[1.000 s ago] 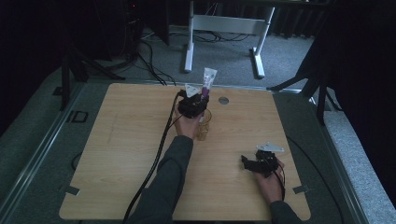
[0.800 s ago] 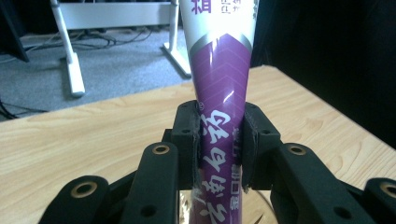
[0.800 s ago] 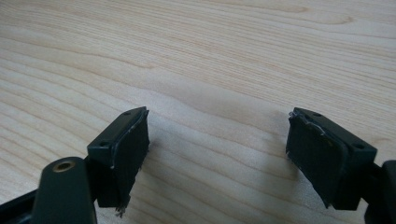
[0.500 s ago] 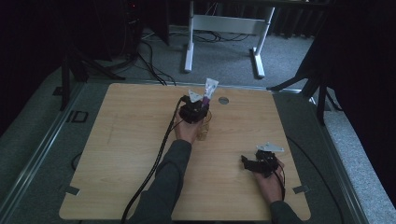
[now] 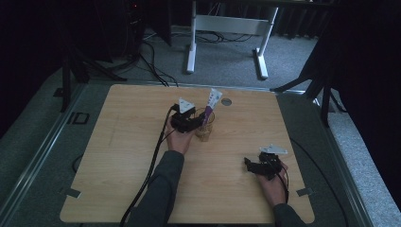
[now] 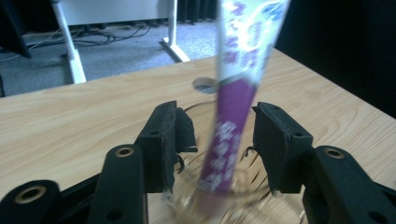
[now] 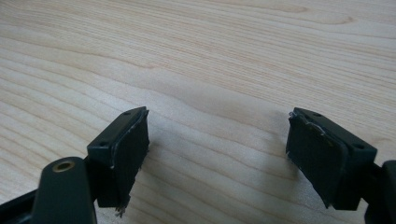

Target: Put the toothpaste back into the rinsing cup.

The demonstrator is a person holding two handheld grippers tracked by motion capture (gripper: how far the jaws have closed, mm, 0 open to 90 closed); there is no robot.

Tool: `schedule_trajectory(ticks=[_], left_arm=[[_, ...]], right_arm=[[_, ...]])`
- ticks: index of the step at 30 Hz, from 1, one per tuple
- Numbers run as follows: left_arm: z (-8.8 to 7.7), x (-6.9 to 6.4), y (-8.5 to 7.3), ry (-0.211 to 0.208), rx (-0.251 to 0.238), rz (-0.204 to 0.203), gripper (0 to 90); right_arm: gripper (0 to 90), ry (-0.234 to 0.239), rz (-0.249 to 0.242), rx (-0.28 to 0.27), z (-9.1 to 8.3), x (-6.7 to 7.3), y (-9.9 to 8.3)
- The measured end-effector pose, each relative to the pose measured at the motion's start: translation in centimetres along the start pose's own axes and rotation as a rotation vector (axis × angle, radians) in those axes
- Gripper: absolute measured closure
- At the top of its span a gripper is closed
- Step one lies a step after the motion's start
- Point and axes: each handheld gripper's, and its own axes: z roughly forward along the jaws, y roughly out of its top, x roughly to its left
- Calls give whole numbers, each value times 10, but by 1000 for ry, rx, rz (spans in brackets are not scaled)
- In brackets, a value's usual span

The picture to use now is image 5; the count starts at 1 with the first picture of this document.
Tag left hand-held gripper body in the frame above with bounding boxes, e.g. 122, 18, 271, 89
169, 97, 200, 133

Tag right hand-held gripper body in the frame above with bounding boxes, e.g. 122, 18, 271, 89
252, 144, 288, 182

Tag clear glass cup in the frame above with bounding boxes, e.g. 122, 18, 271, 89
193, 107, 217, 143

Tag white and purple toothpaste tube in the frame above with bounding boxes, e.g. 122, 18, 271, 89
202, 88, 223, 126

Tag person's left hand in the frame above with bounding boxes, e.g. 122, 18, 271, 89
165, 116, 197, 155

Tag person's right hand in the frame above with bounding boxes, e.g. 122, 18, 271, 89
256, 162, 289, 208

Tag grey tape piece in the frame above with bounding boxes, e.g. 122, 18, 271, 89
296, 186, 314, 197
61, 187, 82, 200

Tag black tripod stand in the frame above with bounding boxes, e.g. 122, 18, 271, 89
60, 44, 128, 114
270, 60, 348, 128

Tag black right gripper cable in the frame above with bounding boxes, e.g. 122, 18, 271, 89
276, 164, 291, 204

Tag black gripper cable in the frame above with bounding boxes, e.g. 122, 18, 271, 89
118, 105, 178, 227
276, 164, 291, 204

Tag black floor cables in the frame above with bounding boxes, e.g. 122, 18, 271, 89
138, 29, 253, 88

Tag thin black floor cable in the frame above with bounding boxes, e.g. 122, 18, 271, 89
288, 137, 349, 227

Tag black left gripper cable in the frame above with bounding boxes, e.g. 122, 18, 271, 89
118, 105, 178, 227

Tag white metal desk frame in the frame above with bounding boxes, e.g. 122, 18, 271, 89
185, 0, 280, 80

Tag black rectangular floor bracket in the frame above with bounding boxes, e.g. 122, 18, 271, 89
66, 111, 91, 126

